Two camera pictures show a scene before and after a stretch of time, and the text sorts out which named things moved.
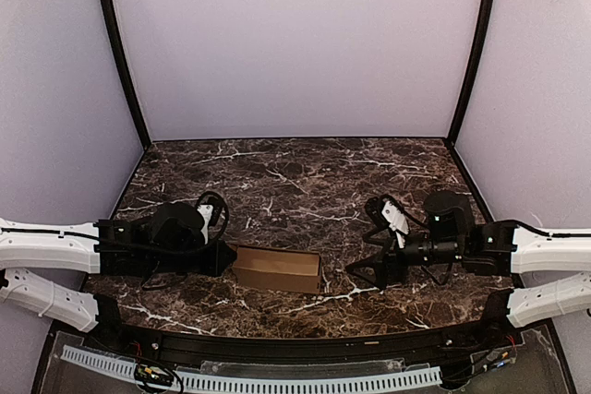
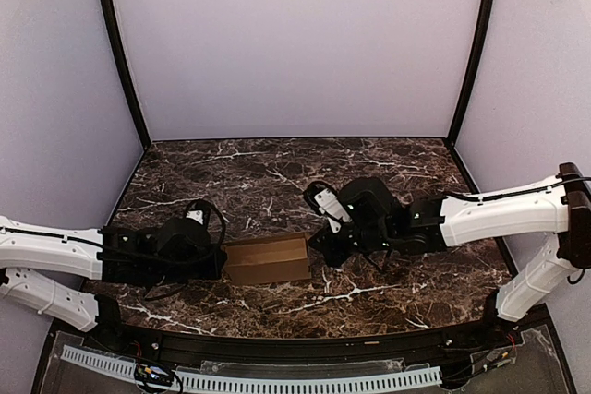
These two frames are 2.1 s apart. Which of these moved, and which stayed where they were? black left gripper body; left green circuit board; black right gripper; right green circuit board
Moved: black right gripper
Stayed: black left gripper body; left green circuit board; right green circuit board
